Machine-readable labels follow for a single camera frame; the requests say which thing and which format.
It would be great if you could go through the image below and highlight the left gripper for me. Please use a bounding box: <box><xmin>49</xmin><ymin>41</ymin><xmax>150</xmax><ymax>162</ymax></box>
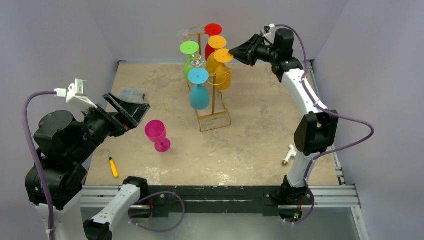
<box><xmin>70</xmin><ymin>90</ymin><xmax>150</xmax><ymax>161</ymax></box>

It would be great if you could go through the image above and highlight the pink wine glass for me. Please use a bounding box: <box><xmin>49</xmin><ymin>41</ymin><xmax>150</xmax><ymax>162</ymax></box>
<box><xmin>144</xmin><ymin>119</ymin><xmax>171</xmax><ymax>153</ymax></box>

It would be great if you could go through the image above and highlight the orange wine glass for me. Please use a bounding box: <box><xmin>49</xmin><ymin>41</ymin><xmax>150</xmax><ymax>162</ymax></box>
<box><xmin>205</xmin><ymin>35</ymin><xmax>227</xmax><ymax>74</ymax></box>
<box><xmin>213</xmin><ymin>48</ymin><xmax>234</xmax><ymax>91</ymax></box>

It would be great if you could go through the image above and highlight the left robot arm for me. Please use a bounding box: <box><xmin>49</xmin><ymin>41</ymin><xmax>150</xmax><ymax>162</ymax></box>
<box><xmin>22</xmin><ymin>91</ymin><xmax>150</xmax><ymax>240</ymax></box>

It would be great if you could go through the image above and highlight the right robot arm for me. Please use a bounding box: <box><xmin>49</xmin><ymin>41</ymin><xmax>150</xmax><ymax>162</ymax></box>
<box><xmin>229</xmin><ymin>26</ymin><xmax>339</xmax><ymax>204</ymax></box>

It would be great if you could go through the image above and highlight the red wine glass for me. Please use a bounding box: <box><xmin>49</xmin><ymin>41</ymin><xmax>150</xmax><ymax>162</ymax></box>
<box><xmin>204</xmin><ymin>23</ymin><xmax>223</xmax><ymax>60</ymax></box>

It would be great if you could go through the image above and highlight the clear wine glass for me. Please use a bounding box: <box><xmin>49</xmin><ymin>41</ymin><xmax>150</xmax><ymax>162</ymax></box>
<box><xmin>177</xmin><ymin>29</ymin><xmax>193</xmax><ymax>43</ymax></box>
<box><xmin>185</xmin><ymin>53</ymin><xmax>206</xmax><ymax>68</ymax></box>

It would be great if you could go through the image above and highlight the green wine glass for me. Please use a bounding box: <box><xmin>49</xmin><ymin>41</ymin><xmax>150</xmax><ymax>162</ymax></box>
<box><xmin>179</xmin><ymin>40</ymin><xmax>200</xmax><ymax>82</ymax></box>

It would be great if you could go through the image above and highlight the blue wine glass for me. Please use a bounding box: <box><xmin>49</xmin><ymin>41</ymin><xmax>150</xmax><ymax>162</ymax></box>
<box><xmin>187</xmin><ymin>68</ymin><xmax>210</xmax><ymax>110</ymax></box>

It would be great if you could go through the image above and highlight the far clear wine glass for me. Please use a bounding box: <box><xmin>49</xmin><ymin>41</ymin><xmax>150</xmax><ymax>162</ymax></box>
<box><xmin>177</xmin><ymin>29</ymin><xmax>193</xmax><ymax>43</ymax></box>

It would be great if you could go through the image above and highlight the clear plastic organizer box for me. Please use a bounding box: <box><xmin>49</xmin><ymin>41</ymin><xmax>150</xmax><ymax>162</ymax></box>
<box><xmin>117</xmin><ymin>87</ymin><xmax>146</xmax><ymax>104</ymax></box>

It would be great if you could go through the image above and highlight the white plastic pipe fitting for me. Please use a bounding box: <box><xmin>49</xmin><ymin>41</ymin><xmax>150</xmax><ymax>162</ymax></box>
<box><xmin>282</xmin><ymin>144</ymin><xmax>298</xmax><ymax>166</ymax></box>

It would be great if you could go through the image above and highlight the yellow handled screwdriver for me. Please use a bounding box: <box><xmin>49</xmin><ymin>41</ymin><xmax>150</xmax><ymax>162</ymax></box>
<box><xmin>106</xmin><ymin>149</ymin><xmax>119</xmax><ymax>178</ymax></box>

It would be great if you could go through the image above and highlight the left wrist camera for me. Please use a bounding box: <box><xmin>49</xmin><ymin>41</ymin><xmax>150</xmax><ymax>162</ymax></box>
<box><xmin>54</xmin><ymin>78</ymin><xmax>98</xmax><ymax>113</ymax></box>

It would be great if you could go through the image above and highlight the gold wire glass rack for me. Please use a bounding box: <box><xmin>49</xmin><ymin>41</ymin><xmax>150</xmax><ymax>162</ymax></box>
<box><xmin>187</xmin><ymin>25</ymin><xmax>232</xmax><ymax>133</ymax></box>

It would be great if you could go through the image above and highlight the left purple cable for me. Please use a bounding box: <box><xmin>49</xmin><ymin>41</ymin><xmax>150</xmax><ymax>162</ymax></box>
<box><xmin>21</xmin><ymin>91</ymin><xmax>67</xmax><ymax>240</ymax></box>

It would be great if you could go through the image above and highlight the purple cable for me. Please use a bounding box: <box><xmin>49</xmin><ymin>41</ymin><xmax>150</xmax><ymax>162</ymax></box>
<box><xmin>21</xmin><ymin>91</ymin><xmax>67</xmax><ymax>240</ymax></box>
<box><xmin>269</xmin><ymin>23</ymin><xmax>376</xmax><ymax>186</ymax></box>

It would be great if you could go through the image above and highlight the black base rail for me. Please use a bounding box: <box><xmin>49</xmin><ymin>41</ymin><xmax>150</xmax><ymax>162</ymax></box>
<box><xmin>129</xmin><ymin>185</ymin><xmax>315</xmax><ymax>220</ymax></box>

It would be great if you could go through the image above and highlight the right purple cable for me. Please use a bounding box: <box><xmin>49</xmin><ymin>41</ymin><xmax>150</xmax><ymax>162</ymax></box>
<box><xmin>269</xmin><ymin>23</ymin><xmax>376</xmax><ymax>186</ymax></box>

